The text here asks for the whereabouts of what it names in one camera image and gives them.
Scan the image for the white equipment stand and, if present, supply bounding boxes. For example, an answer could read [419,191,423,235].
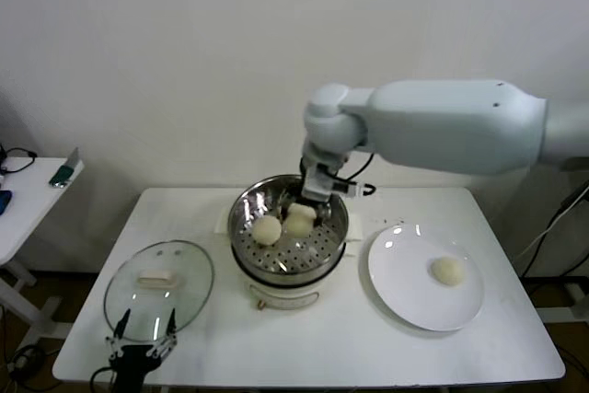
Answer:
[519,157,589,325]

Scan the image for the white electric cooker base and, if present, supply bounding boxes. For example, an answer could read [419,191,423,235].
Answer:
[214,207,364,312]

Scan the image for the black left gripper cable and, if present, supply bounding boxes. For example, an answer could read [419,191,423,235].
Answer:
[89,367,116,393]

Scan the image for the white side table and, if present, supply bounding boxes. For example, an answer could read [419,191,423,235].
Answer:
[0,156,87,343]

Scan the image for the black cable on side table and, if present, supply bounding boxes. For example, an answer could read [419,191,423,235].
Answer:
[0,146,38,178]

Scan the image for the black cable with adapter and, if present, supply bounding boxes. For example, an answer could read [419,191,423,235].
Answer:
[519,179,589,277]

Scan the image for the white round plate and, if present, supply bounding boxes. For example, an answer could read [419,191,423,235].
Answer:
[366,223,486,332]

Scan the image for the white cable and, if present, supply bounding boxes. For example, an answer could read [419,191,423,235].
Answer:
[514,206,570,261]

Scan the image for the perforated steel steamer basket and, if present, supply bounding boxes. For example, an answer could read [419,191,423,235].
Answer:
[228,174,350,283]

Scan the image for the black floor cables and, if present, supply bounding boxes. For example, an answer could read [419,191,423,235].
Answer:
[0,305,52,385]

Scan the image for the teal and silver tool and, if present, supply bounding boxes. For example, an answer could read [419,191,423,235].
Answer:
[49,148,84,190]

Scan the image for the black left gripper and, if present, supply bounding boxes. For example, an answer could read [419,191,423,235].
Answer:
[105,307,179,393]

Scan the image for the white steamed baozi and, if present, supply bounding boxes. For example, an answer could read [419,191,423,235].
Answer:
[252,216,282,247]
[430,257,466,287]
[282,202,318,238]

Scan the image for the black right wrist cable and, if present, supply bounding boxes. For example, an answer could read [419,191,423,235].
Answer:
[342,151,376,182]

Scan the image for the glass lid with cream handle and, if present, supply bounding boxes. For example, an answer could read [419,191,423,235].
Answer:
[102,239,215,344]

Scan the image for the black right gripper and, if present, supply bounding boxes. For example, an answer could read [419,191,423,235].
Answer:
[275,156,334,229]

